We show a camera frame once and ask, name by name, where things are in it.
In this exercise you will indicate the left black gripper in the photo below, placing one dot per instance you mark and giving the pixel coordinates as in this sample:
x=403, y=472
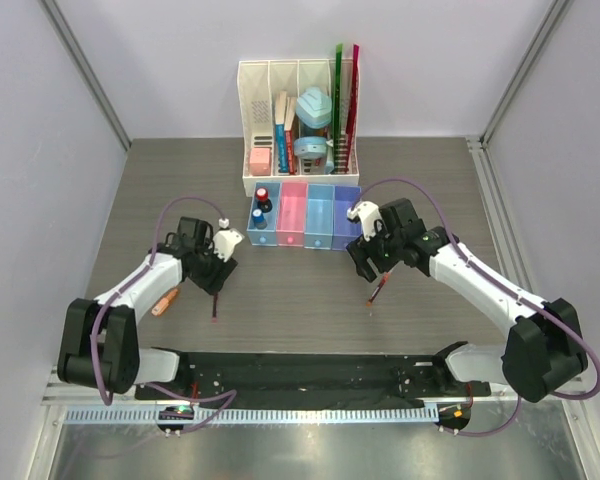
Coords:
x=215, y=281

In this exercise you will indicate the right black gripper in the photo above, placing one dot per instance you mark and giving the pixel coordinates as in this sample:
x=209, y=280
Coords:
x=361, y=250

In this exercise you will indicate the red pen refill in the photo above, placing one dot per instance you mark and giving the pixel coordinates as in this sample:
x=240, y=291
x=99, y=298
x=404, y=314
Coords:
x=214, y=317
x=378, y=288

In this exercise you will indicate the purple plastic drawer bin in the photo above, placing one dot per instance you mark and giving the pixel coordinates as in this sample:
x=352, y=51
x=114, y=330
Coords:
x=344, y=230

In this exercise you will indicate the light blue drawer bin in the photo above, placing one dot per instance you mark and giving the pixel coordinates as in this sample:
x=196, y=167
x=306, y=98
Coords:
x=319, y=217

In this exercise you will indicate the blue plastic drawer bin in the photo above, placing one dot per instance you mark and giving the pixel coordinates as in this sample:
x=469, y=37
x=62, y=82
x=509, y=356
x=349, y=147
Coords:
x=266, y=237

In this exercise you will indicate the pink plastic drawer bin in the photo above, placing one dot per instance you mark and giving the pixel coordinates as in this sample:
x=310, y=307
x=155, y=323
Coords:
x=290, y=228

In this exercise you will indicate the white desktop file organizer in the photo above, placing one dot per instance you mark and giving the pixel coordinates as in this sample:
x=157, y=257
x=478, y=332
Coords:
x=299, y=120

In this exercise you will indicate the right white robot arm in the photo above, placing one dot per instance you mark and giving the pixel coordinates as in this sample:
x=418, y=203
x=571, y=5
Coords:
x=541, y=352

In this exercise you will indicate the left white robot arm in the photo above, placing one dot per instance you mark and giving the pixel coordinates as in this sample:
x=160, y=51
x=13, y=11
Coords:
x=100, y=346

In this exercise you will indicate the pink cube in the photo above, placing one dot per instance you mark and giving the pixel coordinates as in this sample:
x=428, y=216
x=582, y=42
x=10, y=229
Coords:
x=260, y=161

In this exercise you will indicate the blue spine book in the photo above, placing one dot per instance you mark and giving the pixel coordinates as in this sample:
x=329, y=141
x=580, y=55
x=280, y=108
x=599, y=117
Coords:
x=280, y=136

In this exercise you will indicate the green transparent ruler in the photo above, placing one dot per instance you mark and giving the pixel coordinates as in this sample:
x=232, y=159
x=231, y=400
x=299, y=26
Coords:
x=337, y=95

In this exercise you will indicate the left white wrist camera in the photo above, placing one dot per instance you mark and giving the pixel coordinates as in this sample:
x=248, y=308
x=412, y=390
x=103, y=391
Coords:
x=225, y=240

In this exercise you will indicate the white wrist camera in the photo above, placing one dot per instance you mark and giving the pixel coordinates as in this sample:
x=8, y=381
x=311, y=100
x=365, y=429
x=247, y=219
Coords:
x=225, y=240
x=367, y=214

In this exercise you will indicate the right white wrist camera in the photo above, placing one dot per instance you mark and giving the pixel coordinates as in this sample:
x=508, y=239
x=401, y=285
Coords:
x=367, y=214

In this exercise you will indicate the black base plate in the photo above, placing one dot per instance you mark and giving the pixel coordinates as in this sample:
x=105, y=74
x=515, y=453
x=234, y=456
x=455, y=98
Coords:
x=311, y=382

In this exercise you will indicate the perforated metal cable tray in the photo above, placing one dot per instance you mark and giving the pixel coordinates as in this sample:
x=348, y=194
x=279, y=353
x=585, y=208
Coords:
x=176, y=415

